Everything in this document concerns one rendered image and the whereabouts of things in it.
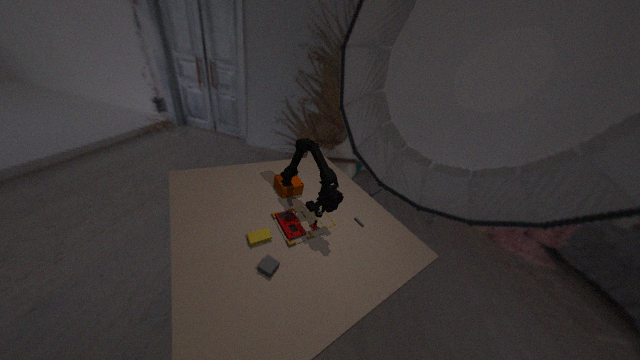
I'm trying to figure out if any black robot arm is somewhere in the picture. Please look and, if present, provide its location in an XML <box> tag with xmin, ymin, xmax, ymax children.
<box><xmin>281</xmin><ymin>138</ymin><xmax>343</xmax><ymax>213</ymax></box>

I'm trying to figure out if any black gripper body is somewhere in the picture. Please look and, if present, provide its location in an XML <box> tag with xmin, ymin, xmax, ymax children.
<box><xmin>305</xmin><ymin>192</ymin><xmax>329</xmax><ymax>212</ymax></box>

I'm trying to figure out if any yellow flat block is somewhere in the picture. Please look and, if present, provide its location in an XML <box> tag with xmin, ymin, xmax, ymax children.
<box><xmin>247</xmin><ymin>227</ymin><xmax>272</xmax><ymax>247</ymax></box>

